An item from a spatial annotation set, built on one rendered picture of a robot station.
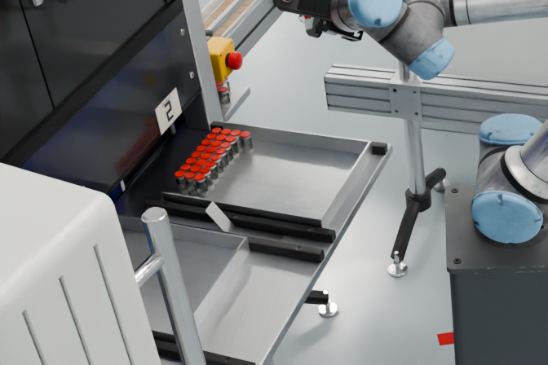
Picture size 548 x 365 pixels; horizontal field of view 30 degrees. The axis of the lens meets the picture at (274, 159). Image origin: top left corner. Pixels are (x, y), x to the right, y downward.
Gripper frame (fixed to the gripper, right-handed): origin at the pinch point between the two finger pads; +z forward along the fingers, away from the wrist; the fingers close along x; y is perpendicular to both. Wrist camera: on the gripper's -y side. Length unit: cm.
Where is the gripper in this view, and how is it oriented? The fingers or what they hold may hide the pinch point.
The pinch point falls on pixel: (308, 14)
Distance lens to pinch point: 191.9
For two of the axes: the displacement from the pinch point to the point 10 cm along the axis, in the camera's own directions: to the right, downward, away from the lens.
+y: 9.3, 2.8, 2.3
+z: -2.3, -0.6, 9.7
